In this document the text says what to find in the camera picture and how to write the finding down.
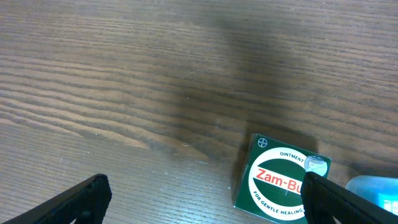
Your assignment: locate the green Zam-Buk ointment box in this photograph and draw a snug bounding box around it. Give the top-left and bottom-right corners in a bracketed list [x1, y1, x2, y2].
[234, 134, 332, 223]

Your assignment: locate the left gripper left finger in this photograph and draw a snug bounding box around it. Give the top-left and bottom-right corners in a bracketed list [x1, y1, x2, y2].
[4, 174, 112, 224]

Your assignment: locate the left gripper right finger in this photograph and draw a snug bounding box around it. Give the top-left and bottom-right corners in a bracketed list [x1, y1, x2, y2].
[300, 172, 397, 224]

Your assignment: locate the clear plastic container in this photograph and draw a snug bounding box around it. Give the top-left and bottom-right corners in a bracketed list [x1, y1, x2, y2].
[345, 175, 397, 213]

